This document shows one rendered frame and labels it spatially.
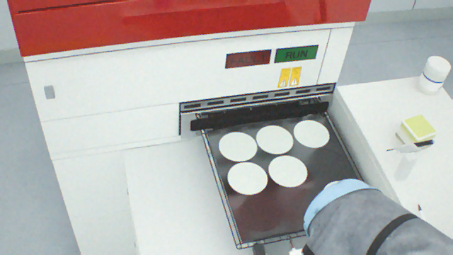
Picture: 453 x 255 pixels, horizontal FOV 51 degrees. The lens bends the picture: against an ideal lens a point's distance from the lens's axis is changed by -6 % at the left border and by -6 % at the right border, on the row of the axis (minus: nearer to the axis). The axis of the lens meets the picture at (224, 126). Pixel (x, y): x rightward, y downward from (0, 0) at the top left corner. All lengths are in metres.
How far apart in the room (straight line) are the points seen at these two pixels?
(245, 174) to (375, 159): 0.33
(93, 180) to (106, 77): 0.40
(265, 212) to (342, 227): 0.53
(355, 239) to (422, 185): 0.63
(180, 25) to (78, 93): 0.32
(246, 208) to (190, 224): 0.15
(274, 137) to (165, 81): 0.33
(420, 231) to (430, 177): 0.67
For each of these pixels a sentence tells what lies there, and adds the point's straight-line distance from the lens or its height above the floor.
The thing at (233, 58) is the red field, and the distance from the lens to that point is 1.25.
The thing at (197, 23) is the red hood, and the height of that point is 1.26.
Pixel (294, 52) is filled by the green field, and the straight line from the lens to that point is 1.31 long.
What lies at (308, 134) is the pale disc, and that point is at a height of 0.90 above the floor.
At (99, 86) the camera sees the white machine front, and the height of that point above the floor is 1.07.
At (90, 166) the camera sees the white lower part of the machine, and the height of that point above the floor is 0.77.
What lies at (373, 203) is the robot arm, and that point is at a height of 1.36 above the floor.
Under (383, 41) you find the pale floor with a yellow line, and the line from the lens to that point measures 3.43.
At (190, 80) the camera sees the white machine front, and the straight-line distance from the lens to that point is 1.27.
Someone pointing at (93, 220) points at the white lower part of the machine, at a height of 0.49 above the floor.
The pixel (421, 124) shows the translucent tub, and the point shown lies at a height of 1.03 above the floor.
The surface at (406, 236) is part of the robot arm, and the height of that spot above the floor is 1.39.
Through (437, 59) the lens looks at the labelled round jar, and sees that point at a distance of 1.54.
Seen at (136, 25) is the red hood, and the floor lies 1.27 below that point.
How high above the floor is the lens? 1.91
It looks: 47 degrees down
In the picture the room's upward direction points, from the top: 6 degrees clockwise
